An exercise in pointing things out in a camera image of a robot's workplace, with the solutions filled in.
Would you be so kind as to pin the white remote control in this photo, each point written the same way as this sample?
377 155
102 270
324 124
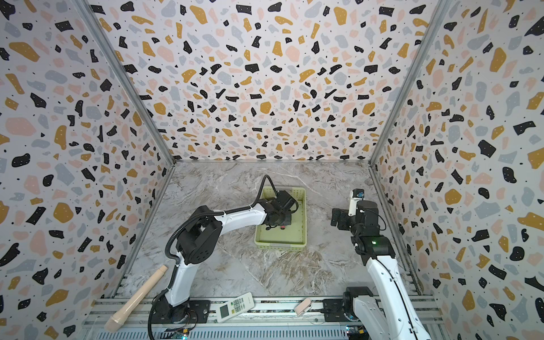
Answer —
235 307

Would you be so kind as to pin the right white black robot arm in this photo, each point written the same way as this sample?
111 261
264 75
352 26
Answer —
395 316

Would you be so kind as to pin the light green perforated plastic bin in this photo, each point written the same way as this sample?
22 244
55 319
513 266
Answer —
294 237

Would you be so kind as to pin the pink eraser block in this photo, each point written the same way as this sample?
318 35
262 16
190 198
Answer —
303 307

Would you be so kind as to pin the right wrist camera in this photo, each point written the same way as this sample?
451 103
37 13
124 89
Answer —
356 196

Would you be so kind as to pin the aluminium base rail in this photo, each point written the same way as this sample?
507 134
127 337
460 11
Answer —
271 318

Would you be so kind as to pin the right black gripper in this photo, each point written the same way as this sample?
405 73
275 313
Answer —
344 217

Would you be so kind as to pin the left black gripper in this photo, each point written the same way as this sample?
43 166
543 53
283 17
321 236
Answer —
289 220

